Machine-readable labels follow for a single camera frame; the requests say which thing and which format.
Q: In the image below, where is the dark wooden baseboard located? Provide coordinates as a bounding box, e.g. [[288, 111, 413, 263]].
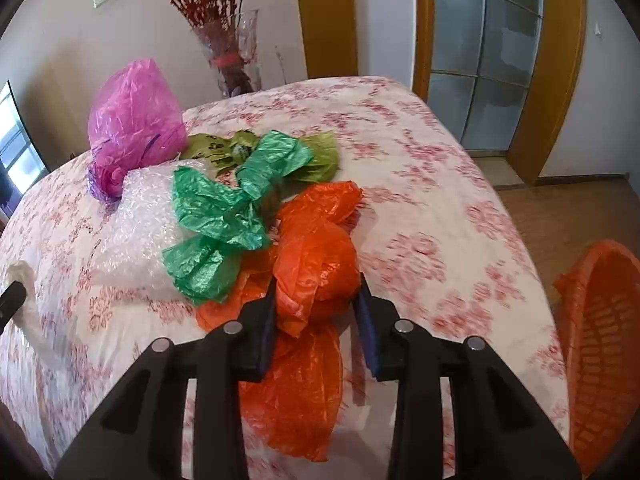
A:
[[537, 172, 628, 186]]

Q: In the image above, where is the small white plastic bag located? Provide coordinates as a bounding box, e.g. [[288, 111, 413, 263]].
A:
[[2, 259, 61, 356]]

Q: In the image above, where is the pink plastic bag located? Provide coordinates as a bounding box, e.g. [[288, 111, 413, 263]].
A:
[[87, 58, 188, 203]]

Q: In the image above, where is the floral tablecloth table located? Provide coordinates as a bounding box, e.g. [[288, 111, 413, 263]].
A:
[[0, 76, 571, 480]]

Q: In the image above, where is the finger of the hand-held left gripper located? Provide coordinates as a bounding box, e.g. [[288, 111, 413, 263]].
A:
[[0, 281, 27, 333]]

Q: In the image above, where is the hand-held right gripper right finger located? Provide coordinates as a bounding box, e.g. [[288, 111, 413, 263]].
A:
[[352, 277, 583, 480]]

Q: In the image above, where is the clear bubble wrap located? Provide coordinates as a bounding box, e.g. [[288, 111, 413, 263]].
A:
[[95, 159, 211, 301]]

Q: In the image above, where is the plastic mesh waste basket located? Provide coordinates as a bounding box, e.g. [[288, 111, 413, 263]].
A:
[[552, 240, 640, 478]]

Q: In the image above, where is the light green plastic bag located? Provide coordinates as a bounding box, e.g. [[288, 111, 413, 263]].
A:
[[179, 130, 341, 183]]

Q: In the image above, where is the wooden door frame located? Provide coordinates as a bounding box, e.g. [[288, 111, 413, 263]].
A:
[[415, 0, 586, 186]]

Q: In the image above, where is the dark green plastic bag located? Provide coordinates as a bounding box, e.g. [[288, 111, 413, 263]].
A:
[[162, 130, 315, 306]]

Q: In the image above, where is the knotted orange plastic bag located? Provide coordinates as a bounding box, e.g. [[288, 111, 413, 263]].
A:
[[272, 182, 363, 338]]

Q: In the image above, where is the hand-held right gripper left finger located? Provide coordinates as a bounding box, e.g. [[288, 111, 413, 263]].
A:
[[54, 277, 278, 480]]

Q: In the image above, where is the wooden wall trim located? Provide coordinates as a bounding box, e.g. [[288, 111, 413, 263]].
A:
[[292, 0, 358, 81]]

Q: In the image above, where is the frosted glass sliding door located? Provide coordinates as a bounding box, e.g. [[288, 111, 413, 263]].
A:
[[432, 0, 543, 151]]

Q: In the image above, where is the glass vase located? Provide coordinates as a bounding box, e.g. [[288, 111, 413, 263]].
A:
[[192, 8, 263, 98]]

